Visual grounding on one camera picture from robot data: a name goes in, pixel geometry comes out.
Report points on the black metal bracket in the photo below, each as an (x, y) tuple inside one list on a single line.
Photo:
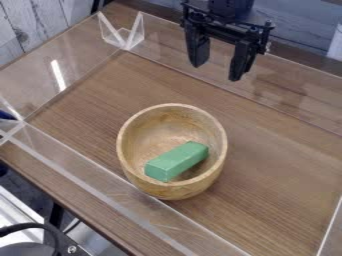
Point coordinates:
[(68, 247)]

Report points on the brown wooden bowl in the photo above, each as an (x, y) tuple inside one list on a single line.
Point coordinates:
[(171, 148)]

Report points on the clear acrylic enclosure wall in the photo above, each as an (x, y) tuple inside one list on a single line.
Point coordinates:
[(274, 205)]

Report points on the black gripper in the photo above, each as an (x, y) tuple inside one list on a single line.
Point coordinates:
[(229, 21)]

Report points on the green rectangular block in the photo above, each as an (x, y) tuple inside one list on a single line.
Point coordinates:
[(170, 164)]

